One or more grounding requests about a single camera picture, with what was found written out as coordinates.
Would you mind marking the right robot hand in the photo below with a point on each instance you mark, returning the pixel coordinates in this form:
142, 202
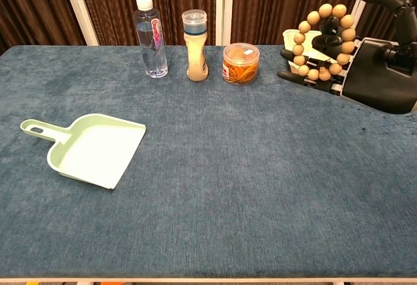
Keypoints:
374, 76

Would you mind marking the dark brown pleated curtain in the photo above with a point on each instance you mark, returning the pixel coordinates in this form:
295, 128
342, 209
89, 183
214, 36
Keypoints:
114, 8
267, 4
386, 21
36, 8

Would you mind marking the beige paper tray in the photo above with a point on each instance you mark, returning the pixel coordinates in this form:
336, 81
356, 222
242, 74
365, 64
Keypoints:
288, 38

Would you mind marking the clear jar of rubber bands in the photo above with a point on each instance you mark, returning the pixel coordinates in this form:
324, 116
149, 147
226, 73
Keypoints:
241, 65

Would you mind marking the seasoning shaker with clear cap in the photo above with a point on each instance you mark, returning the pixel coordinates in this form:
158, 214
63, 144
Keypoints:
196, 56

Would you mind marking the blue table cloth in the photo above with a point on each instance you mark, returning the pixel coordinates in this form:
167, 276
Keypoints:
211, 167

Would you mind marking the clear plastic water bottle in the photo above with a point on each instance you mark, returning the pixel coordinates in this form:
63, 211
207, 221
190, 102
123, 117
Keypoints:
150, 47

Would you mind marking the light green plastic dustpan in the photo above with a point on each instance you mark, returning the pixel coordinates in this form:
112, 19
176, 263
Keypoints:
94, 151

